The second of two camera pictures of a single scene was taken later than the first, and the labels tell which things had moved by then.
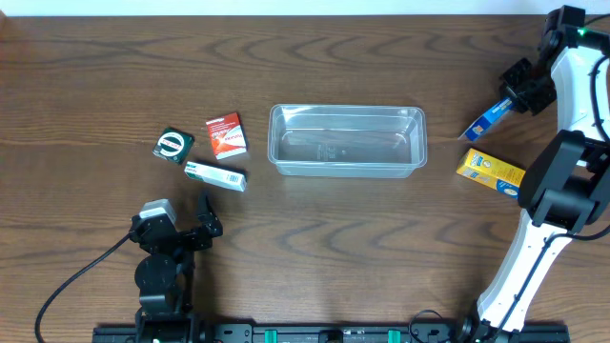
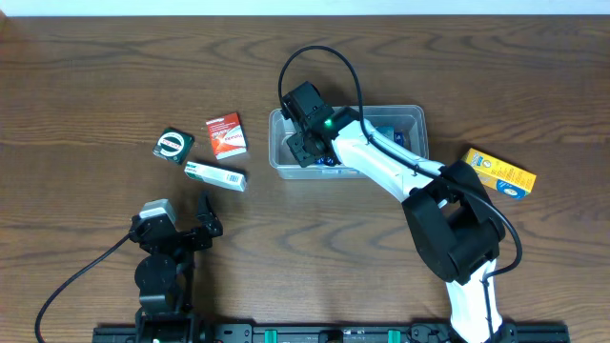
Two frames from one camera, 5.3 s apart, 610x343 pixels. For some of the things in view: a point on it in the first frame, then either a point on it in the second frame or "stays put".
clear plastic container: x=346 y=140 stays put
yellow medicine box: x=492 y=171 stays put
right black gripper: x=524 y=90 to x=305 y=148
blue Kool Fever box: x=485 y=120 to x=386 y=132
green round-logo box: x=173 y=145 stays put
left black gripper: x=211 y=229 stays put
